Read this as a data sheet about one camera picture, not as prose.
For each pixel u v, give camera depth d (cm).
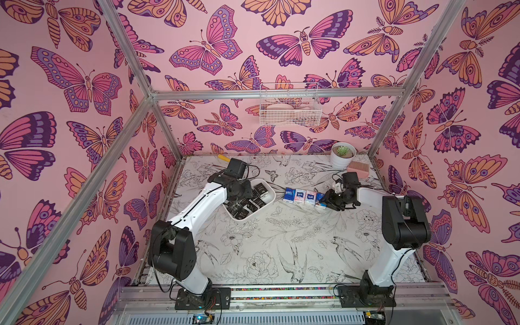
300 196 100
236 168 67
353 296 73
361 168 113
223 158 121
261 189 100
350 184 80
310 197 99
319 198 99
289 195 100
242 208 96
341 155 106
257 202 97
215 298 80
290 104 94
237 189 71
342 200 84
